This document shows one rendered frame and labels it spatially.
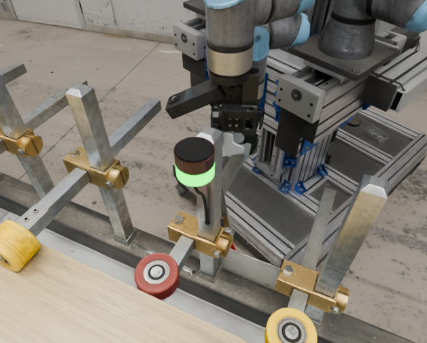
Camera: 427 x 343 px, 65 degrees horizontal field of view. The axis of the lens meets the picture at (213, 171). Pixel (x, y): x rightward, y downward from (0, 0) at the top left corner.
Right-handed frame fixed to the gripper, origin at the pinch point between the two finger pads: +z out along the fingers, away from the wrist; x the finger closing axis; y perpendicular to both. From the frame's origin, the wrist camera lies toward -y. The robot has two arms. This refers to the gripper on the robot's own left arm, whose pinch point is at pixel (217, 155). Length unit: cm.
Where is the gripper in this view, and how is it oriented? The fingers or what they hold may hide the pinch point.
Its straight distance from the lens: 70.6
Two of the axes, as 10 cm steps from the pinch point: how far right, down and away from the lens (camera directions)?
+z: 0.1, 7.1, 7.1
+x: 0.8, -7.1, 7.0
